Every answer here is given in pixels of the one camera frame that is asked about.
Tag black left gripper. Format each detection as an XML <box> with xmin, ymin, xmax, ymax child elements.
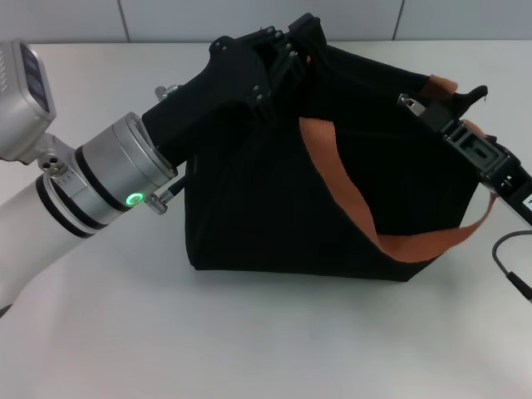
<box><xmin>141</xmin><ymin>12</ymin><xmax>323</xmax><ymax>150</ymax></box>

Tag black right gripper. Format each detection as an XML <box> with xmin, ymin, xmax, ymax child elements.
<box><xmin>419</xmin><ymin>101</ymin><xmax>532</xmax><ymax>228</ymax></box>

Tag silver zipper pull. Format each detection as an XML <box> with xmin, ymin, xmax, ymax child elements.
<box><xmin>397</xmin><ymin>93</ymin><xmax>426</xmax><ymax>118</ymax></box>

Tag black food bag orange handles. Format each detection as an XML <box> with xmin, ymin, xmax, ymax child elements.
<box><xmin>185</xmin><ymin>12</ymin><xmax>500</xmax><ymax>283</ymax></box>

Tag right gripper cable with plugs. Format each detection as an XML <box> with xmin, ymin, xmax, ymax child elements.
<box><xmin>492</xmin><ymin>230</ymin><xmax>532</xmax><ymax>301</ymax></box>

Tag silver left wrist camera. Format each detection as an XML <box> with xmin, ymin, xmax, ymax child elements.
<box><xmin>0</xmin><ymin>39</ymin><xmax>57</xmax><ymax>166</ymax></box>

